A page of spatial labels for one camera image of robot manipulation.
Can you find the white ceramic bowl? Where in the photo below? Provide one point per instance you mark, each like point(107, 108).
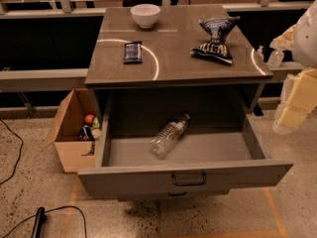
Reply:
point(145, 15)

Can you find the grey cabinet with counter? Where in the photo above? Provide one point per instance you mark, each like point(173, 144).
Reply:
point(168, 68)

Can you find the blue soda can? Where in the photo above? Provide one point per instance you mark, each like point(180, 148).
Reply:
point(85, 134)

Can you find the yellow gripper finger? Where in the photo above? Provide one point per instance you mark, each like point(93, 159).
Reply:
point(284, 41)
point(297, 100)

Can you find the cardboard box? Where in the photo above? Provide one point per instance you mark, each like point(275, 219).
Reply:
point(73, 153)

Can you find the black drawer handle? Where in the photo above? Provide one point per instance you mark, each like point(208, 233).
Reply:
point(189, 180)

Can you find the blue chip bag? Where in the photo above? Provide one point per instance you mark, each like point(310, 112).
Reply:
point(215, 48)

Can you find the red apple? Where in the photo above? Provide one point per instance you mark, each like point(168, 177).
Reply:
point(88, 119)

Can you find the grey open top drawer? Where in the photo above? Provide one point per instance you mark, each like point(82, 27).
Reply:
point(222, 142)

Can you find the black plug with cable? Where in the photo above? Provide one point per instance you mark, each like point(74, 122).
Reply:
point(41, 216)

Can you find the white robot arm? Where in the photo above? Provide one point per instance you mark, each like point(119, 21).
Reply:
point(304, 49)

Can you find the clear soap dispenser bottle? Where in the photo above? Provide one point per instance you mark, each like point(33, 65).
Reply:
point(275, 59)

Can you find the small clear pump bottle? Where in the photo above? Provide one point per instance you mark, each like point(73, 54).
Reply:
point(260, 51)

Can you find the clear plastic water bottle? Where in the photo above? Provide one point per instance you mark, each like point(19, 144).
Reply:
point(168, 136)

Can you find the green fruit in box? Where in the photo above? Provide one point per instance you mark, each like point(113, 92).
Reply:
point(96, 124)

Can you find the dark blue snack bar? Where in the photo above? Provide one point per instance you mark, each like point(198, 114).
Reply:
point(133, 52)

